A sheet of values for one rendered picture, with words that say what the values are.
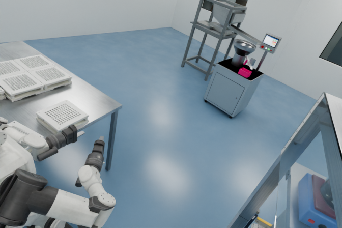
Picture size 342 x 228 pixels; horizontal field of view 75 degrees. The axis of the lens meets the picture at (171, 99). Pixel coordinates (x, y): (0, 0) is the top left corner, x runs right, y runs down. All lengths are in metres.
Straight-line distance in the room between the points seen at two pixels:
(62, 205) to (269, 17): 5.85
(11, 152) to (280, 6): 5.83
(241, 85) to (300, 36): 2.77
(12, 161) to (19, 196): 0.15
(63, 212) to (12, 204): 0.15
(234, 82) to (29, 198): 3.16
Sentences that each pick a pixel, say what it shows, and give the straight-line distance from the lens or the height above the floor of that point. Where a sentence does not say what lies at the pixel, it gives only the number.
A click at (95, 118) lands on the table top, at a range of 1.83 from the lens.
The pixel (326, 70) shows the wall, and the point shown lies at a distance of 6.06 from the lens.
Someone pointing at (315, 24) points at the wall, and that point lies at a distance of 5.98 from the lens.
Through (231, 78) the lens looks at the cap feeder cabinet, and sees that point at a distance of 3.64.
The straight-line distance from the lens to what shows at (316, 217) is 0.70.
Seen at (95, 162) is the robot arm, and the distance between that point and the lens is 1.24.
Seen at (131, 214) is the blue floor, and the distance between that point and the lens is 2.35.
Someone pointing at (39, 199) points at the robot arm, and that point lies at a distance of 0.91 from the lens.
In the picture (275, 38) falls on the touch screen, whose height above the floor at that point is 1.35.
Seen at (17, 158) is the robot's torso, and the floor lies 1.32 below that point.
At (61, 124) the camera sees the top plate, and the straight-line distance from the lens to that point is 1.68.
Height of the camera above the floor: 2.05
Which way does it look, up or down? 33 degrees down
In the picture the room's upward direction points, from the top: 16 degrees clockwise
